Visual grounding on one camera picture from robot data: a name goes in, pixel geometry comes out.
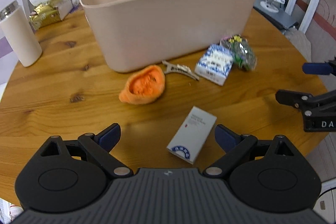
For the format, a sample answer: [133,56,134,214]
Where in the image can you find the green candy bag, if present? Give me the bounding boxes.
[220,35,257,71]

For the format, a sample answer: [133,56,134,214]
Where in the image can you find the blue white patterned box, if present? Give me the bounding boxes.
[194,44,234,86]

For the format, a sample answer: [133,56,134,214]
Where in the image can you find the beige plastic storage bin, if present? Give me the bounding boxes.
[80,0,255,73]

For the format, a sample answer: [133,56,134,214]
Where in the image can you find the silver metal hair clip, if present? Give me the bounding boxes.
[162,60,199,81]

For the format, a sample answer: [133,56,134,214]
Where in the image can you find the gold tissue box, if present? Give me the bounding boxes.
[29,0,79,31]

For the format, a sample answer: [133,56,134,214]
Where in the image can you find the grey laptop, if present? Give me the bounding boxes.
[253,0,298,31]

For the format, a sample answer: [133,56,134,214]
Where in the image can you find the white thermos bottle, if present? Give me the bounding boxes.
[1,1,43,67]

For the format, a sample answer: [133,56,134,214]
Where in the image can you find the white grey flat box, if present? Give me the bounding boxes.
[166,106,217,164]

